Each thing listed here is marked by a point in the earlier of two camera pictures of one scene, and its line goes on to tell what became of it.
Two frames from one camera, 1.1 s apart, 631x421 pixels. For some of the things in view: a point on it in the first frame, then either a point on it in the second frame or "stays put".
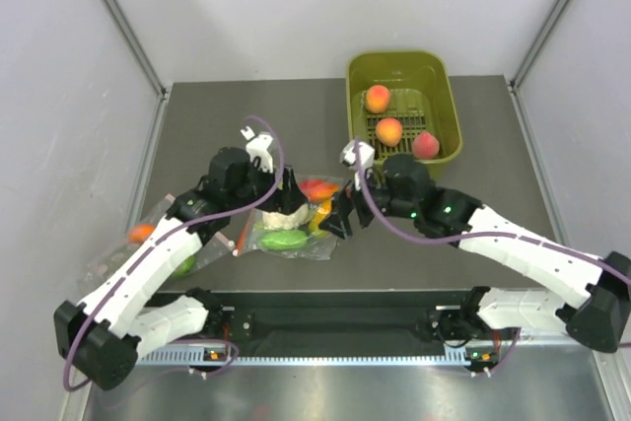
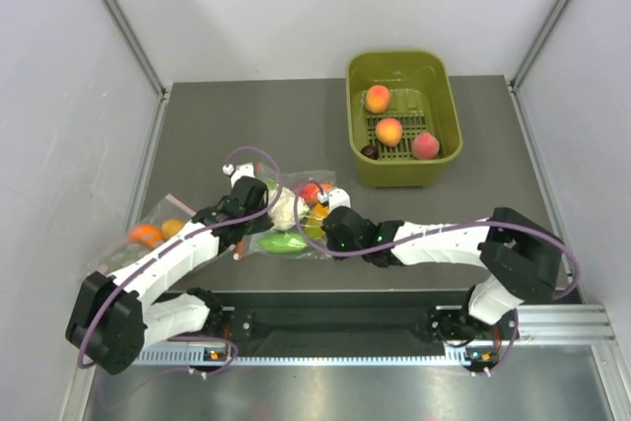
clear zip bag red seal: (298, 235) stays put
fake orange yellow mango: (320, 213) stays put
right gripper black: (337, 221) -> (332, 245)
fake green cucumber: (284, 240) stays put
